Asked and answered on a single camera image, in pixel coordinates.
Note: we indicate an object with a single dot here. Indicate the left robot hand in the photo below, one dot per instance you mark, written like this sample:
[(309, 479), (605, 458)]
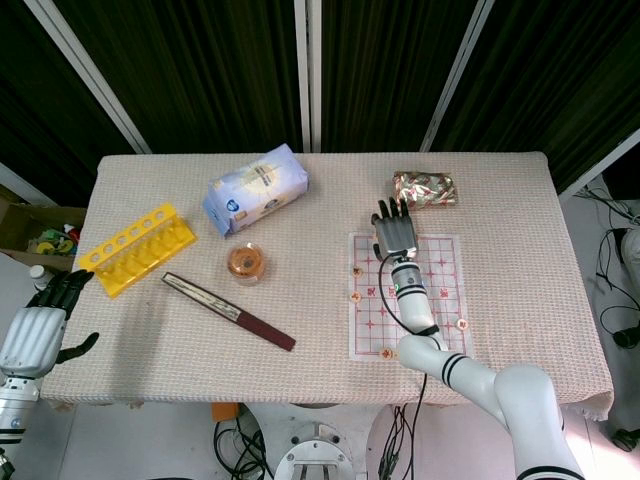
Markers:
[(37, 320)]

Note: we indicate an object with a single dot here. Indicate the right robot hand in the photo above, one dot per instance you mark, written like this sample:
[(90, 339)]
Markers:
[(396, 235)]

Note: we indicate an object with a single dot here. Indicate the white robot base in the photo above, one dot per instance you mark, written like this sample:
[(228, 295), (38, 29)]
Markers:
[(320, 450)]

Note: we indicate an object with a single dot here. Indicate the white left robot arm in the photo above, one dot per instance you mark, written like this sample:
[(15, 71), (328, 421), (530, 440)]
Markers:
[(15, 405)]

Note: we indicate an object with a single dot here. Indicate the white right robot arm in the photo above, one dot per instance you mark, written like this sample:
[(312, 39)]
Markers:
[(465, 360)]

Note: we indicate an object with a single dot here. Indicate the chinese chess board mat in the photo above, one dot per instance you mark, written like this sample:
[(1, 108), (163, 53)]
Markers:
[(407, 295)]

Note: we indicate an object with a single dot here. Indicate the white bottle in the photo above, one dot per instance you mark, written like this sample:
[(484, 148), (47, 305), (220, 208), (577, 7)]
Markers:
[(39, 277)]

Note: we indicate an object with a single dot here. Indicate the shiny red candy packet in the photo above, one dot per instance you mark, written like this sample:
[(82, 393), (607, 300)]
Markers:
[(425, 191)]

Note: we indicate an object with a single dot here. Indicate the cardboard box with toys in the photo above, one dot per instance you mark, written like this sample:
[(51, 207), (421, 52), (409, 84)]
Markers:
[(35, 232)]

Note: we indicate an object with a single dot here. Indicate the beige woven tablecloth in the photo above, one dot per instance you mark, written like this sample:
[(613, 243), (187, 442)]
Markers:
[(325, 300)]

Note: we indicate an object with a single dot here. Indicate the yellow test tube rack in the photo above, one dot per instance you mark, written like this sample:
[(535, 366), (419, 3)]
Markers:
[(135, 250)]

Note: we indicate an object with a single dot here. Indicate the blue white snack bag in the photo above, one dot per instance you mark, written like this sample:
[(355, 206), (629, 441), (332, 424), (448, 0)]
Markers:
[(255, 190)]

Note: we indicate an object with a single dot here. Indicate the clear round orange container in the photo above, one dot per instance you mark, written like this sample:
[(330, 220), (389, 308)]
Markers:
[(246, 262)]

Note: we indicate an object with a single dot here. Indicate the folded dark red fan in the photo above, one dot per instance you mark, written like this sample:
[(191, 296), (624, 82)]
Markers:
[(227, 310)]

